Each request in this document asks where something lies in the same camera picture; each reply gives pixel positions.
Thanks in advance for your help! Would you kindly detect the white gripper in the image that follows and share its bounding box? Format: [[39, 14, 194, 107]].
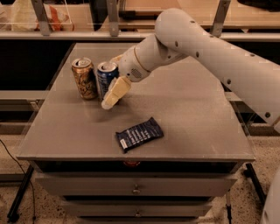
[[101, 46, 151, 109]]

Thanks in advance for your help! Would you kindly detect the blue pepsi can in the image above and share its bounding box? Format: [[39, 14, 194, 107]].
[[97, 61, 119, 98]]

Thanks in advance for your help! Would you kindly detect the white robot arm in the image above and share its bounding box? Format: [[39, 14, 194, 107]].
[[101, 8, 280, 132]]

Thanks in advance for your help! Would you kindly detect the orange patterned soda can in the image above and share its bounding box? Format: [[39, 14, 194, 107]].
[[72, 57, 98, 100]]

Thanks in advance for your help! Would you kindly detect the wooden tray on shelf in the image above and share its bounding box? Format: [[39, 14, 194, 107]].
[[119, 0, 181, 20]]

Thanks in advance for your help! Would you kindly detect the dark blue snack bar wrapper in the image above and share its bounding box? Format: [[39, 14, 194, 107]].
[[115, 117, 164, 153]]

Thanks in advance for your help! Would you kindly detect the orange white bag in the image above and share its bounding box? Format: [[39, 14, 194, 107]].
[[44, 4, 74, 32]]

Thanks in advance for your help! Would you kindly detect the grey drawer cabinet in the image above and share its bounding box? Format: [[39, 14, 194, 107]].
[[17, 42, 256, 224]]

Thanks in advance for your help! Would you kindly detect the upper drawer with knob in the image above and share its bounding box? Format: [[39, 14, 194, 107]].
[[36, 173, 236, 197]]

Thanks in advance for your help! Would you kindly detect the drawer with knob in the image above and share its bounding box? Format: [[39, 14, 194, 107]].
[[61, 200, 212, 218], [36, 173, 236, 197]]

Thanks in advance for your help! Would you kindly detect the lower drawer with knob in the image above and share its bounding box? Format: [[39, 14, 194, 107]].
[[61, 200, 212, 218]]

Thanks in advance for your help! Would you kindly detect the black floor cable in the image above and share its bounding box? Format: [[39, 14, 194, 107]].
[[0, 139, 37, 224]]

